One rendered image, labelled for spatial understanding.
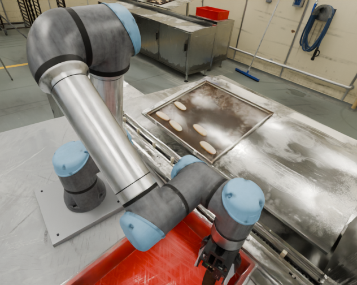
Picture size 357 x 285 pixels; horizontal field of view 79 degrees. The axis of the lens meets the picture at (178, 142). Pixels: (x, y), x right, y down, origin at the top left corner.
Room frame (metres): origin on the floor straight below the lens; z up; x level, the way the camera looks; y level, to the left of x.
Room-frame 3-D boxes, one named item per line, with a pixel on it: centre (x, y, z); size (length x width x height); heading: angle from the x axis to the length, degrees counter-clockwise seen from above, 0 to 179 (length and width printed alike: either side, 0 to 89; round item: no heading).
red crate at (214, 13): (4.62, -0.38, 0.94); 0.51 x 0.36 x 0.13; 50
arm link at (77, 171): (0.51, 0.34, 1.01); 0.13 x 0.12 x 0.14; 139
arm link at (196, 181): (0.31, -0.04, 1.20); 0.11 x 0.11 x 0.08; 49
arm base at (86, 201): (0.51, 0.34, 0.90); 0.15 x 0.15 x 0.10
